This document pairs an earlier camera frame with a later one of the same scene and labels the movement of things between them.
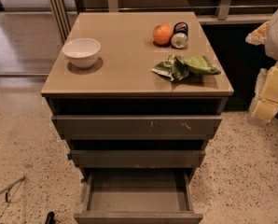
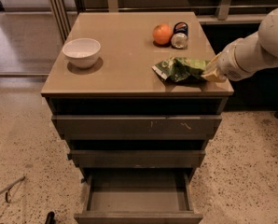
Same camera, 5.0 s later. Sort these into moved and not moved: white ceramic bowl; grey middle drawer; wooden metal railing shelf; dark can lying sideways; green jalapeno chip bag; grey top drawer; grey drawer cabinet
Moved: green jalapeno chip bag
Not moved: grey middle drawer; grey drawer cabinet; grey top drawer; wooden metal railing shelf; dark can lying sideways; white ceramic bowl
